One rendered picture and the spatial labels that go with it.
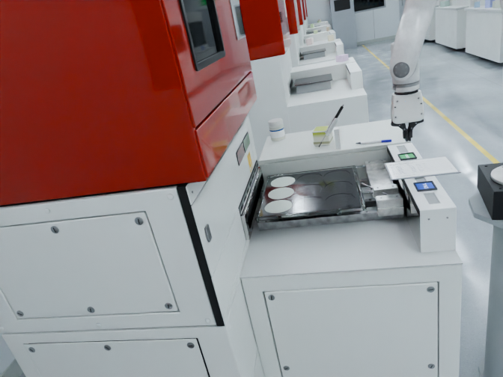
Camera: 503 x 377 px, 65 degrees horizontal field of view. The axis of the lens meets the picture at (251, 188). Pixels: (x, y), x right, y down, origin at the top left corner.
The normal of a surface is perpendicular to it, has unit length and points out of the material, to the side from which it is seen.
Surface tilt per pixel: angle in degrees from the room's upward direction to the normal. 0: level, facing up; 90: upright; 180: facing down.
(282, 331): 90
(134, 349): 90
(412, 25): 47
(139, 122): 90
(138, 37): 90
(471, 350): 0
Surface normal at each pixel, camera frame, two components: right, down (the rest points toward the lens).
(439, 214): -0.14, 0.42
